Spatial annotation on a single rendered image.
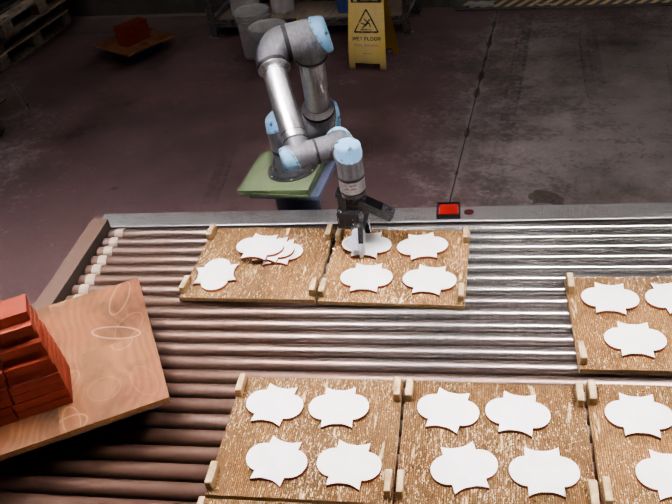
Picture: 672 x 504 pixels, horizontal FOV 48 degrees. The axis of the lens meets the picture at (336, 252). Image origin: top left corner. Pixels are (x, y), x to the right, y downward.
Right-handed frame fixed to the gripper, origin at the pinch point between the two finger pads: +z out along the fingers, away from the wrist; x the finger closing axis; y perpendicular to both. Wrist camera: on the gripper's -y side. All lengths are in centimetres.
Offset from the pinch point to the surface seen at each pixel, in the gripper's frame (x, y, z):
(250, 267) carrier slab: 11.4, 34.2, 0.6
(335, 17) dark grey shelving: -419, 99, 79
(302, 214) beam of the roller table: -20.3, 25.3, 2.8
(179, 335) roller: 40, 47, 2
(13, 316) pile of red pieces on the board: 77, 61, -37
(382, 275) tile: 14.7, -6.9, -0.2
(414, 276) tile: 14.8, -16.2, -0.1
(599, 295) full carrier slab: 21, -66, 0
